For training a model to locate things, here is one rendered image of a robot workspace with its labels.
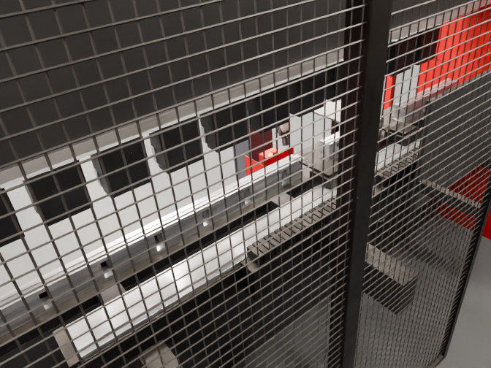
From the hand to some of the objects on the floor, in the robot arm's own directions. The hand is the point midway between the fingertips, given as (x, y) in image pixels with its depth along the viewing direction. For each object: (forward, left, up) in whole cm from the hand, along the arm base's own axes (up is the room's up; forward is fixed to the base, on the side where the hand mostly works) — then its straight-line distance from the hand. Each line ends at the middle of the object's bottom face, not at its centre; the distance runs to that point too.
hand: (285, 141), depth 210 cm
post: (+90, -75, -91) cm, 149 cm away
